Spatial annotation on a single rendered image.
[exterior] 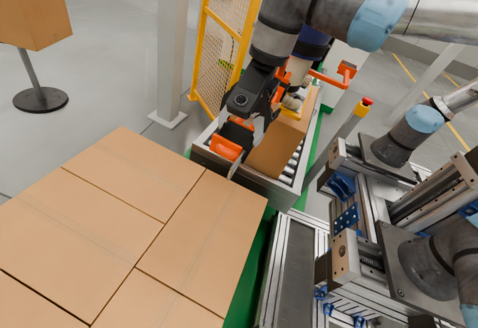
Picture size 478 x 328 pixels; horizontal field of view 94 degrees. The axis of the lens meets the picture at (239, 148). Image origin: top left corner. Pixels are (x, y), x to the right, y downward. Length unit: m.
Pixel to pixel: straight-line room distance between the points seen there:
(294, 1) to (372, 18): 0.11
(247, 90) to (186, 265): 0.82
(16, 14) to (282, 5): 1.90
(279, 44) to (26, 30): 1.91
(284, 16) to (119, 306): 0.99
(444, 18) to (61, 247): 1.25
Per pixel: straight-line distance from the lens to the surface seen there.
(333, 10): 0.37
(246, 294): 1.65
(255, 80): 0.41
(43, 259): 1.15
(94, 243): 1.12
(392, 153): 1.09
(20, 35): 2.20
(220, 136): 0.50
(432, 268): 0.78
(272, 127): 1.16
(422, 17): 0.49
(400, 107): 4.20
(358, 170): 1.13
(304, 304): 1.55
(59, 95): 2.78
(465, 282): 0.66
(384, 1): 0.37
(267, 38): 0.40
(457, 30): 0.50
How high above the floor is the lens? 1.55
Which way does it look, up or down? 42 degrees down
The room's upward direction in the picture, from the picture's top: 20 degrees clockwise
